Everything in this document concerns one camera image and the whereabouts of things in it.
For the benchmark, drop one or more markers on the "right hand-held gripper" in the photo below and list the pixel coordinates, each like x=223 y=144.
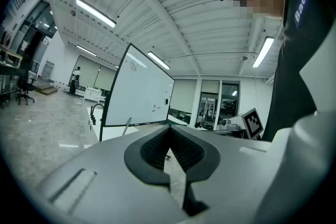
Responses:
x=252 y=123

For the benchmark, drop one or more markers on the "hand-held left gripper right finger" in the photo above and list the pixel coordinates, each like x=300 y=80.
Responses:
x=231 y=178

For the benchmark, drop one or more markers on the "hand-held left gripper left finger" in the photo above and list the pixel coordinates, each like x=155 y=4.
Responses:
x=105 y=178

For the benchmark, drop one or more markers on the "glass door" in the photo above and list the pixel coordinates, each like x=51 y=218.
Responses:
x=228 y=102

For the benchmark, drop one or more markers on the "person's black t-shirt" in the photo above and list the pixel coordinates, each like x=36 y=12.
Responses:
x=288 y=86

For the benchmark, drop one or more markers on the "pale roller blind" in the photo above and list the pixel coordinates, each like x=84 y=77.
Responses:
x=185 y=97
x=88 y=70

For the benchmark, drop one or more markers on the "ceiling tube light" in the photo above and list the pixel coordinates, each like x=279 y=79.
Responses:
x=95 y=12
x=158 y=59
x=263 y=52
x=86 y=50

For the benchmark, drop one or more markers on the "white low cabinet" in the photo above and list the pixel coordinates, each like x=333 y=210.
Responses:
x=93 y=93

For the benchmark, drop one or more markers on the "whiteboard on black stand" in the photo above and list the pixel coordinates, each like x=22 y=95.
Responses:
x=141 y=91

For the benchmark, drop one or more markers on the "low wooden platform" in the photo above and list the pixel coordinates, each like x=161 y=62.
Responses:
x=46 y=90

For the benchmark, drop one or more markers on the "black office chair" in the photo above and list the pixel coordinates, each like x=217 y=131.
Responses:
x=25 y=78

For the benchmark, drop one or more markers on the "black office desk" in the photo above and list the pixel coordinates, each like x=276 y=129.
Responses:
x=8 y=68

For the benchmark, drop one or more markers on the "black framed glass partition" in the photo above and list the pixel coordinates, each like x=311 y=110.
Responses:
x=34 y=23

